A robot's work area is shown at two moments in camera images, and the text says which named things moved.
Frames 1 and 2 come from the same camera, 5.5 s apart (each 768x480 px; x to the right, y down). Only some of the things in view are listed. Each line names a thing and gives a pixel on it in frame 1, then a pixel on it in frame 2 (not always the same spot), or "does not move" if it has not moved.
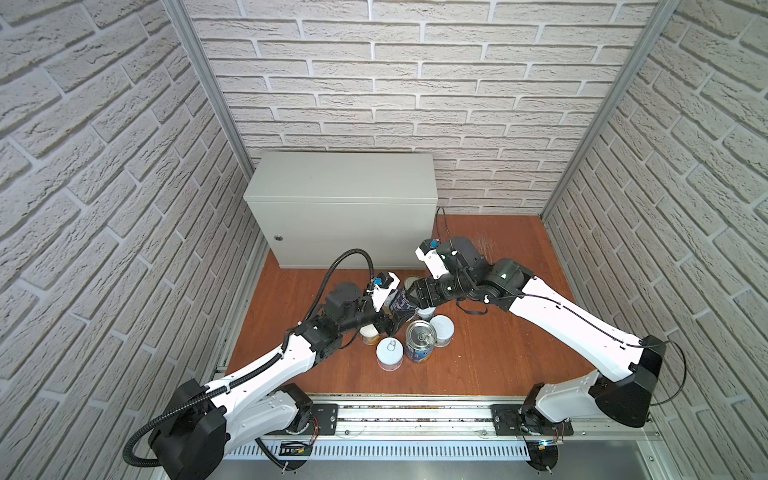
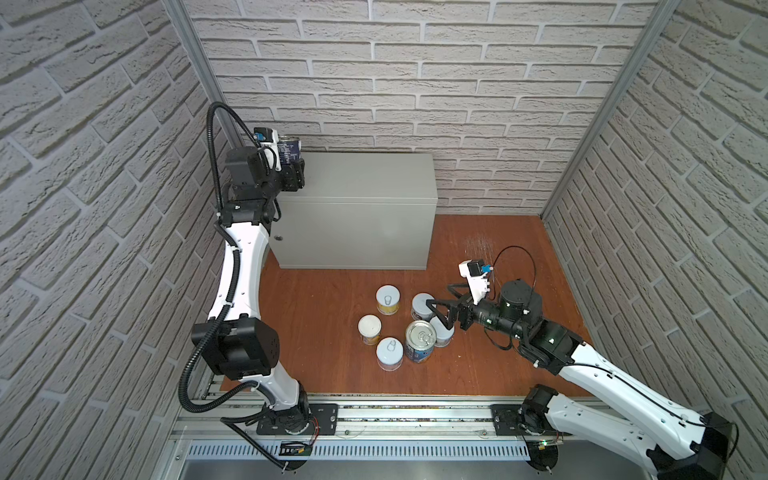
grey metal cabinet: [314, 207] does not move
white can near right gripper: [426, 313] does not move
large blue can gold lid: [420, 340] does not move
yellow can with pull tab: [408, 281] → [387, 299]
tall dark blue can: [401, 305] → [289, 149]
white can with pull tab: [389, 353] does not move
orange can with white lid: [370, 334] does not move
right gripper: [424, 285] → [466, 306]
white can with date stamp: [445, 329] does not move
